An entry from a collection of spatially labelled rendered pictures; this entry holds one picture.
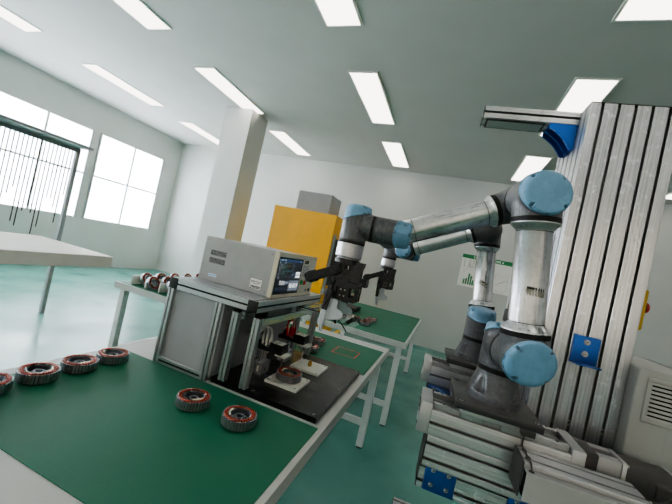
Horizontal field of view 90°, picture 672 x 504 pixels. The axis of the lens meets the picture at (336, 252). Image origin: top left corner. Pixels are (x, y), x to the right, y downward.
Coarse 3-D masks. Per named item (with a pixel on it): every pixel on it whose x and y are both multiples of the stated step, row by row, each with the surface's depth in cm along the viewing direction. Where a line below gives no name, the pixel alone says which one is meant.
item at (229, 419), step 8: (232, 408) 110; (240, 408) 112; (248, 408) 113; (224, 416) 105; (232, 416) 106; (240, 416) 110; (248, 416) 111; (256, 416) 110; (224, 424) 104; (232, 424) 103; (240, 424) 104; (248, 424) 105
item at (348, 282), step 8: (344, 264) 93; (352, 264) 91; (360, 264) 91; (344, 272) 92; (352, 272) 92; (360, 272) 91; (336, 280) 91; (344, 280) 93; (352, 280) 92; (360, 280) 93; (336, 288) 92; (344, 288) 91; (352, 288) 90; (360, 288) 96; (336, 296) 92; (344, 296) 91; (352, 296) 90
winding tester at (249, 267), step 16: (208, 240) 154; (224, 240) 152; (208, 256) 154; (224, 256) 151; (240, 256) 148; (256, 256) 146; (272, 256) 143; (288, 256) 151; (304, 256) 166; (208, 272) 153; (224, 272) 150; (240, 272) 148; (256, 272) 145; (272, 272) 142; (304, 272) 171; (240, 288) 147; (256, 288) 145; (272, 288) 142; (304, 288) 175
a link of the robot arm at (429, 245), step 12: (480, 228) 148; (492, 228) 148; (432, 240) 156; (444, 240) 154; (456, 240) 152; (468, 240) 151; (480, 240) 150; (492, 240) 151; (396, 252) 160; (408, 252) 158; (420, 252) 159
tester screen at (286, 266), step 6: (282, 264) 147; (288, 264) 152; (294, 264) 158; (300, 264) 164; (282, 270) 148; (288, 270) 153; (294, 270) 159; (300, 270) 166; (276, 276) 144; (282, 276) 149; (288, 276) 155; (276, 282) 145; (288, 282) 156
